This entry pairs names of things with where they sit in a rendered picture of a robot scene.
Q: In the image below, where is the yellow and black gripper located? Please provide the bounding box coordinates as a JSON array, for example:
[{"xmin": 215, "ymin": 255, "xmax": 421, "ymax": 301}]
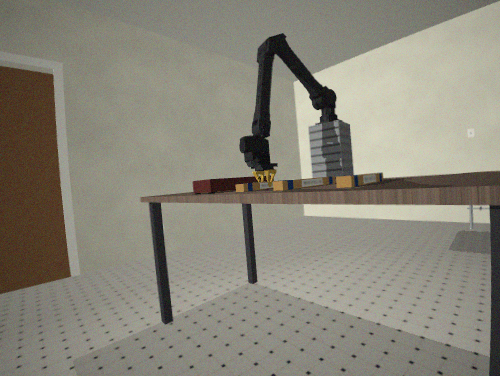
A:
[{"xmin": 251, "ymin": 163, "xmax": 278, "ymax": 187}]

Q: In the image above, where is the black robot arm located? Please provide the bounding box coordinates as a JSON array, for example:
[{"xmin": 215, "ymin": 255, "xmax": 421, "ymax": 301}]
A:
[{"xmin": 239, "ymin": 33, "xmax": 339, "ymax": 167}]

